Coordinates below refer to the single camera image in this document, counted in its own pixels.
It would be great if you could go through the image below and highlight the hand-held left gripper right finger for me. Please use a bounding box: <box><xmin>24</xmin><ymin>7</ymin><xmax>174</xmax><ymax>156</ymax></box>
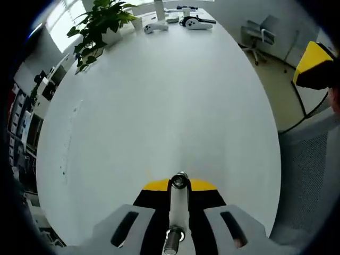
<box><xmin>185</xmin><ymin>178</ymin><xmax>294</xmax><ymax>255</ymax></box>

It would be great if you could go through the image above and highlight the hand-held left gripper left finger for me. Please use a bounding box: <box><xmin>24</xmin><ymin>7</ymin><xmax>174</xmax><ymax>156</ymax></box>
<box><xmin>62</xmin><ymin>178</ymin><xmax>172</xmax><ymax>255</ymax></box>

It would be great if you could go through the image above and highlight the metal threaded stud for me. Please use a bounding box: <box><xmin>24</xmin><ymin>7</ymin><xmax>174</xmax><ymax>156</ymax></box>
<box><xmin>163</xmin><ymin>225</ymin><xmax>186</xmax><ymax>255</ymax></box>

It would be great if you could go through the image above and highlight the grey swivel chair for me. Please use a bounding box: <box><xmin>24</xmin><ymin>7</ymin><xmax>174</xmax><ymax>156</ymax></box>
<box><xmin>240</xmin><ymin>14</ymin><xmax>277</xmax><ymax>66</ymax></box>

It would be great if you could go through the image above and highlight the grey mesh office chair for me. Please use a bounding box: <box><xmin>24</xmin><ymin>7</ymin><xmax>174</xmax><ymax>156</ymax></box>
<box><xmin>270</xmin><ymin>111</ymin><xmax>340</xmax><ymax>249</ymax></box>

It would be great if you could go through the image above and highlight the shelf with white bins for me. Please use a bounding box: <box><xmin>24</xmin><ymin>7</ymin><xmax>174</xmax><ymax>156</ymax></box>
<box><xmin>6</xmin><ymin>82</ymin><xmax>45</xmax><ymax>171</ymax></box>

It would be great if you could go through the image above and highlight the green potted plant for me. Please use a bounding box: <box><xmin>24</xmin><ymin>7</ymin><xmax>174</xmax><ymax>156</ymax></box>
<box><xmin>66</xmin><ymin>0</ymin><xmax>139</xmax><ymax>74</ymax></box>

